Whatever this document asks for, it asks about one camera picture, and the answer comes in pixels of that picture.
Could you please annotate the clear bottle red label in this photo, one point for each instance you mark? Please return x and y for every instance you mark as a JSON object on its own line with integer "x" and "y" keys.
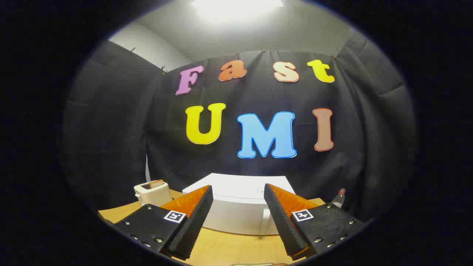
{"x": 338, "y": 199}

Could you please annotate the toast slice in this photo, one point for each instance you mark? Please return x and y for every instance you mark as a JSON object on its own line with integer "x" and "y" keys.
{"x": 156, "y": 183}

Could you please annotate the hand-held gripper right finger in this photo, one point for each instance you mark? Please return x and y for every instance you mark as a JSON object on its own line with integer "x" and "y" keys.
{"x": 282, "y": 225}

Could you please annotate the ceiling light panel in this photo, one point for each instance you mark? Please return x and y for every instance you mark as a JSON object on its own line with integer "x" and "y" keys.
{"x": 236, "y": 5}

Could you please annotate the white toaster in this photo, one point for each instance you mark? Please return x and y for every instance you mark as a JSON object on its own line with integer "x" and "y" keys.
{"x": 151, "y": 195}

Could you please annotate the white microwave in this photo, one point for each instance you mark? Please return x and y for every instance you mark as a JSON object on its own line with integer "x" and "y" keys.
{"x": 236, "y": 207}

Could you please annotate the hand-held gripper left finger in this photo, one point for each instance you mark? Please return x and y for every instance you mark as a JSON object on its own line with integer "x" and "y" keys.
{"x": 197, "y": 221}

